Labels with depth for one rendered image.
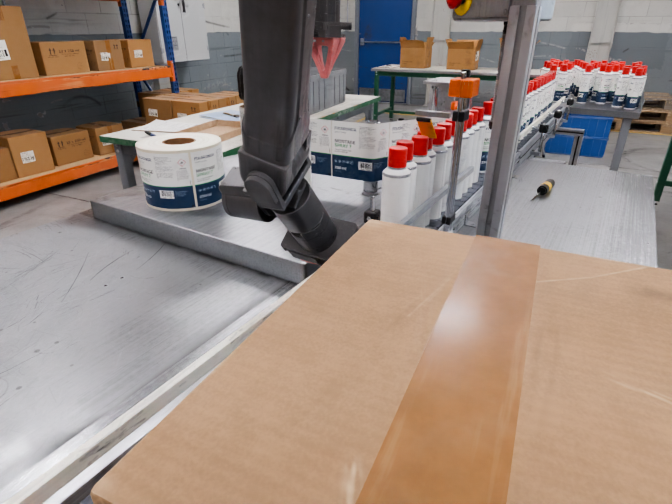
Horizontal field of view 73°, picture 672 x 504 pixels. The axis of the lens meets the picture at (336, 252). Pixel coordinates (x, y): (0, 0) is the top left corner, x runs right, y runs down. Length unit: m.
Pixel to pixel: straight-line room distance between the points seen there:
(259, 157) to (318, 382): 0.31
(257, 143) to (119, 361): 0.42
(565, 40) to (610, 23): 0.60
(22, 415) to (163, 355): 0.18
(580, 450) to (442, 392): 0.06
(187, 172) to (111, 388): 0.57
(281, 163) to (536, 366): 0.33
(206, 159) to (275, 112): 0.69
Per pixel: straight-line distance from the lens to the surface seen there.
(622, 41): 8.44
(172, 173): 1.13
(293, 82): 0.42
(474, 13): 1.00
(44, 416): 0.72
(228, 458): 0.21
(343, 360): 0.24
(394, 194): 0.83
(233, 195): 0.61
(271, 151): 0.48
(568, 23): 8.41
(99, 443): 0.53
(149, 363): 0.74
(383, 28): 8.92
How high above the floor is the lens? 1.28
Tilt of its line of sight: 26 degrees down
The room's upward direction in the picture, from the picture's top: straight up
